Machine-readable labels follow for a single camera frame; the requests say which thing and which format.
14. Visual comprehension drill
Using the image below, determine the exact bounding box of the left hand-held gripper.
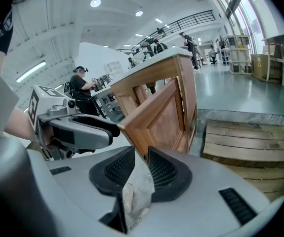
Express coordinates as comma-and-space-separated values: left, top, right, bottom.
29, 84, 121, 160

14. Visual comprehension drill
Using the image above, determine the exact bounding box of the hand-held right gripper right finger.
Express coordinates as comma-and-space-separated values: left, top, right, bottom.
131, 146, 271, 237

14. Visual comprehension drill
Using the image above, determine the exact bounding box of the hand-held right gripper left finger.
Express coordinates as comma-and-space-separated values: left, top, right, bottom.
27, 146, 135, 237

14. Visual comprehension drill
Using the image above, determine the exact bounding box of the person's left forearm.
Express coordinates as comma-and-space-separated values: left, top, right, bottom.
4, 107, 38, 142

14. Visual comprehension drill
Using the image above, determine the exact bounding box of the wooden cabinet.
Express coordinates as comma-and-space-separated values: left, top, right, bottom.
110, 54, 198, 156

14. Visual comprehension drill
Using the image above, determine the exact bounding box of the person's left hand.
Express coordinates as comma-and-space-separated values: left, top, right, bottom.
41, 124, 56, 147

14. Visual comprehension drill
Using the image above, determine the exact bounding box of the white vanity sink top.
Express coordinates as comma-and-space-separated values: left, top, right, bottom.
92, 87, 114, 100

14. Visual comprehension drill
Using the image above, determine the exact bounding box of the white cloth wipe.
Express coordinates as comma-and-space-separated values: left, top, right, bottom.
121, 174, 155, 234

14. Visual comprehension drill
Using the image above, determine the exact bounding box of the white shelf unit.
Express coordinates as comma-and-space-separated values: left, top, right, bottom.
104, 60, 123, 76

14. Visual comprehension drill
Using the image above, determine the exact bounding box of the wooden slatted step platform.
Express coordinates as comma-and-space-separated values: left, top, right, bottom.
200, 118, 284, 203

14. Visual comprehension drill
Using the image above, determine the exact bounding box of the long ceiling light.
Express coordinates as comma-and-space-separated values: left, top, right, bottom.
15, 60, 48, 83

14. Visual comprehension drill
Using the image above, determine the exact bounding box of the black balcony railing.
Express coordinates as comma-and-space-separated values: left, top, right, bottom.
116, 10, 216, 57

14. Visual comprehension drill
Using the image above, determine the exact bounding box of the cardboard box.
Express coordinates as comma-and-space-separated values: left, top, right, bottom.
250, 53, 284, 83

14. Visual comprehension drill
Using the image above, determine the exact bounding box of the wooden crate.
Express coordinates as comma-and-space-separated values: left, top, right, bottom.
224, 35, 254, 75

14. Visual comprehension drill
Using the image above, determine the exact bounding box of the white side table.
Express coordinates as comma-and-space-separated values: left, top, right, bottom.
261, 33, 284, 83

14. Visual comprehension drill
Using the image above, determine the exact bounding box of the black frame vanity stand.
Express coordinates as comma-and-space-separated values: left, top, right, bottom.
92, 92, 125, 123

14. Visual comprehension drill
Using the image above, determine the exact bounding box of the large window frame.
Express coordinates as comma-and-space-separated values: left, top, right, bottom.
209, 0, 284, 57

